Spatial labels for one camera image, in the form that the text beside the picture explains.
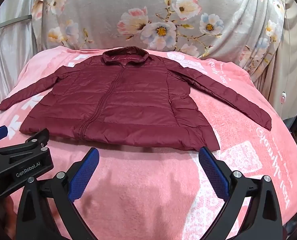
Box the pink printed blanket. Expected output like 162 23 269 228
0 45 297 240

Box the grey strap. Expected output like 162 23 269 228
0 14 33 32

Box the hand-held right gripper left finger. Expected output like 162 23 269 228
16 147 99 240

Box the maroon puffer jacket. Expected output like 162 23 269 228
0 46 272 152

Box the white cable with switch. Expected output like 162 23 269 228
280 5 293 120

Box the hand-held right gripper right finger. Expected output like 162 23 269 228
199 147 283 240

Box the grey floral bed sheet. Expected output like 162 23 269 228
30 0 292 80

